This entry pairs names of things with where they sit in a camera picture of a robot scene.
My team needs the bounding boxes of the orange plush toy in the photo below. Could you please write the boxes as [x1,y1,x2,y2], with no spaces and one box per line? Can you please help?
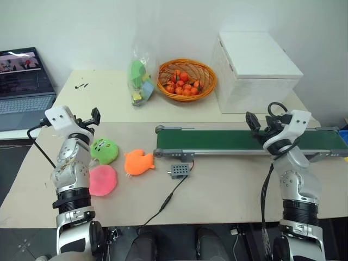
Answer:
[123,148,157,176]

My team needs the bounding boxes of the green plush toy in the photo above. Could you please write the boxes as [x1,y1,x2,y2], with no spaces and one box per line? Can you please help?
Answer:
[90,138,120,165]

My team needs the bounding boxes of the grey perforated control box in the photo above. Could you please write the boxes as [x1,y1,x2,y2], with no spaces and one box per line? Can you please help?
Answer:
[166,163,191,181]

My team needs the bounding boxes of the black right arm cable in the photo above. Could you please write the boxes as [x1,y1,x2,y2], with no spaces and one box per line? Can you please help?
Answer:
[260,102,301,261]

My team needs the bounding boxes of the green belt conveyor grey frame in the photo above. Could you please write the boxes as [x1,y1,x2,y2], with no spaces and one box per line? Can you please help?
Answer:
[153,125,348,161]

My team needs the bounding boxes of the white wooden box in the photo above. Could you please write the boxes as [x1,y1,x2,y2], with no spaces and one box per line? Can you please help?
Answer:
[210,30,305,115]

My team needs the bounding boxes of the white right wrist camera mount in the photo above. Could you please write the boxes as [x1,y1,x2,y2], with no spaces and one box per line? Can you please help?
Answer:
[282,109,312,142]

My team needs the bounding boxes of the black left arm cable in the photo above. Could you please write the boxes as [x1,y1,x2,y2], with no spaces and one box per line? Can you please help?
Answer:
[26,119,58,169]

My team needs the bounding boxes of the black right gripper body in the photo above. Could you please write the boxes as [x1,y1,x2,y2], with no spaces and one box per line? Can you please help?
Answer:
[260,113,289,138]

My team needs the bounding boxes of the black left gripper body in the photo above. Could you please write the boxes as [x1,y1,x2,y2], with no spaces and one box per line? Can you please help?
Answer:
[73,117,95,136]

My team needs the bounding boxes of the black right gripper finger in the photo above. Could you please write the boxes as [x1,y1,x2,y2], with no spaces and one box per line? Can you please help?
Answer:
[245,111,263,136]
[251,131,269,142]

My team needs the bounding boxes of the thin white cable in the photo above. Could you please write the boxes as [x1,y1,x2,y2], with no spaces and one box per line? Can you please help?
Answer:
[229,227,243,255]

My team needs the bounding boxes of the dark rounded shape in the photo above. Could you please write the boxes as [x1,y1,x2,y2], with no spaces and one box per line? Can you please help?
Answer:
[129,231,158,261]
[196,227,231,261]

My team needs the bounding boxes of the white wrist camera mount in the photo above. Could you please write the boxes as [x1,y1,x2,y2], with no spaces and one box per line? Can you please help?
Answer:
[44,105,76,132]
[282,109,312,142]

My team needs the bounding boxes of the blue object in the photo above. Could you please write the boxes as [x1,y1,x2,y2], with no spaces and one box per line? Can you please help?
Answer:
[342,116,348,153]

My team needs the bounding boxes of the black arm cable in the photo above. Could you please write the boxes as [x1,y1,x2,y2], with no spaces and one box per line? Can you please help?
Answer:
[260,102,301,261]
[26,119,58,169]

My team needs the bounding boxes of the black power cable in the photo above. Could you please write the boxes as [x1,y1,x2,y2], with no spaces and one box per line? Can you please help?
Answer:
[135,175,190,232]

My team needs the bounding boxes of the grey open laptop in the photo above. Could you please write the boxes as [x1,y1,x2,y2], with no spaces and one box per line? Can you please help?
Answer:
[0,47,57,132]

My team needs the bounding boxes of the pink plush toy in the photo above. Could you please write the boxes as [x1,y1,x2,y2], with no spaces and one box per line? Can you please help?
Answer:
[89,165,119,197]

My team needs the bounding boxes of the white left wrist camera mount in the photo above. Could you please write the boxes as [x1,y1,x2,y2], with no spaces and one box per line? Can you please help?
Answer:
[44,105,76,132]

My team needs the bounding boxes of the green foam toy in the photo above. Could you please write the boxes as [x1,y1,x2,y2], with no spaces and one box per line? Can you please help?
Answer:
[128,59,148,87]

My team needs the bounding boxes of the clear plastic bag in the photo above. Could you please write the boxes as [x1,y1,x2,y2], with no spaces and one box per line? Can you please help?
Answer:
[127,40,159,110]

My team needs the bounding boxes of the light blue foam block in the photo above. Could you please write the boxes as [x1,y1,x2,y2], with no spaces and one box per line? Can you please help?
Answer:
[141,80,155,99]

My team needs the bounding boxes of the orange wicker basket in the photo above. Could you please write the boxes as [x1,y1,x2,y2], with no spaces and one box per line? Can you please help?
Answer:
[156,58,218,102]

